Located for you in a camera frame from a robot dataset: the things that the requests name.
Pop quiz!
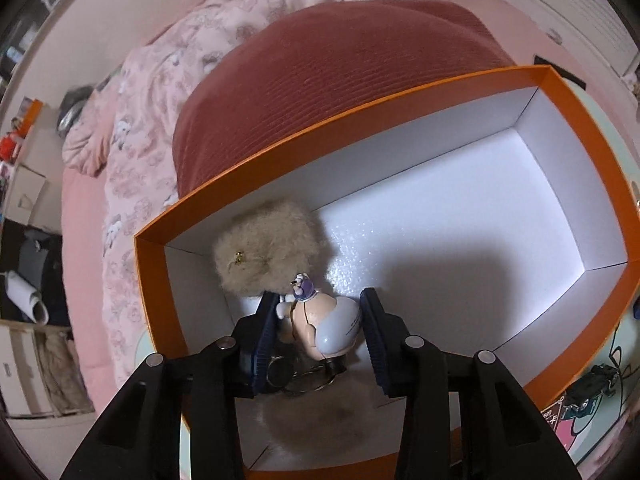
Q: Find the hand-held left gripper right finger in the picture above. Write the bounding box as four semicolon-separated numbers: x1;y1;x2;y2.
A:
359;287;583;480

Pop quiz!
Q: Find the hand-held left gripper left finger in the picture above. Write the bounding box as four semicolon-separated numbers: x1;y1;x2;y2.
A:
60;291;281;480

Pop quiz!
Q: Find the peach doll figure keychain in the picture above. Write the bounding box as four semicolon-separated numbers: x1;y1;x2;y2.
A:
265;274;362;395

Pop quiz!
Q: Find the fluffy pompom keychain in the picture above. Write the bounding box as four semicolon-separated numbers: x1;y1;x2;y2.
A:
210;199;332;297

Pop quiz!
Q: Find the orange cardboard box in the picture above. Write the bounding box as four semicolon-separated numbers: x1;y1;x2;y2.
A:
132;64;640;480

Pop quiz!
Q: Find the brown fluffy pompom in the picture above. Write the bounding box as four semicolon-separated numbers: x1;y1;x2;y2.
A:
260;391;407;457

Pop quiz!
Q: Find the white rolled sheet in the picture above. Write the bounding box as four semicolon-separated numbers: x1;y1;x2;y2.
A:
2;270;51;325

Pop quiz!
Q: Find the black chair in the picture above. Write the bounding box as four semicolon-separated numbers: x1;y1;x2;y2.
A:
0;220;71;326

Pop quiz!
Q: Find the pink floral quilt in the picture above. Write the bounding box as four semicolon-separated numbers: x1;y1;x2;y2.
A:
62;0;416;386

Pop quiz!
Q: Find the grey striped bag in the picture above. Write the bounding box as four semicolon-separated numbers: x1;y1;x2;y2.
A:
57;85;96;136

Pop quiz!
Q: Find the small orange box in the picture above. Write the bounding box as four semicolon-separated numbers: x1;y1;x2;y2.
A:
20;97;43;126

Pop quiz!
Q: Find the white louvered wardrobe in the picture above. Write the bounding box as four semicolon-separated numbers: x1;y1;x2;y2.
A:
495;0;640;76

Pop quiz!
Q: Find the red corduroy pillow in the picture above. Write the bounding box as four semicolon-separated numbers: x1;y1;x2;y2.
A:
172;0;518;198

